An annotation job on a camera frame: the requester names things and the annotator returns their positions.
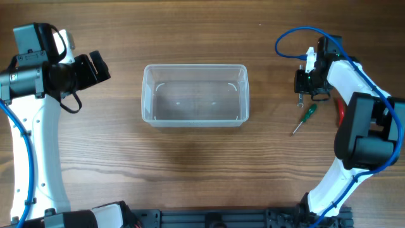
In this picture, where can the green handled screwdriver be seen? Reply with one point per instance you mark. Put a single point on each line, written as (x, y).
(305, 117)

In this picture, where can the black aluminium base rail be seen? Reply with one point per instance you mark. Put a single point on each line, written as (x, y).
(266, 218)

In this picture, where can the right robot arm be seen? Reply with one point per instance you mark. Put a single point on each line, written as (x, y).
(370, 132)

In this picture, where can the clear plastic container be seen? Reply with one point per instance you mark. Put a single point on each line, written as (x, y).
(195, 95)

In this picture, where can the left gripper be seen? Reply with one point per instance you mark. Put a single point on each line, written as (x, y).
(90, 76)

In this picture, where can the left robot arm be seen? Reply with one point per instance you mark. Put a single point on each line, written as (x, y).
(39, 77)

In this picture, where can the silver combination wrench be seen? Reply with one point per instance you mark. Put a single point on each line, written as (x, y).
(300, 99)

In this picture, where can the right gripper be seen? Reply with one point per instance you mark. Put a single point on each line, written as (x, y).
(300, 86)

